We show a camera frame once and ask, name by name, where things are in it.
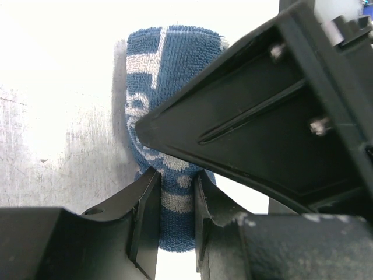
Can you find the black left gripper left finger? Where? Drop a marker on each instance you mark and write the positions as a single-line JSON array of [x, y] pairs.
[[116, 239]]

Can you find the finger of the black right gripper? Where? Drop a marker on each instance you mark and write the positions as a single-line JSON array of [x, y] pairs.
[[237, 133]]

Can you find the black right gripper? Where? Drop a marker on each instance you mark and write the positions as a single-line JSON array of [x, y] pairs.
[[326, 117]]

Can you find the blue white patterned towel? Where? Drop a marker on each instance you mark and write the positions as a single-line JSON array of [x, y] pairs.
[[160, 61]]

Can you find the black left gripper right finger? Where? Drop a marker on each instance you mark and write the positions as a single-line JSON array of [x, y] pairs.
[[232, 243]]

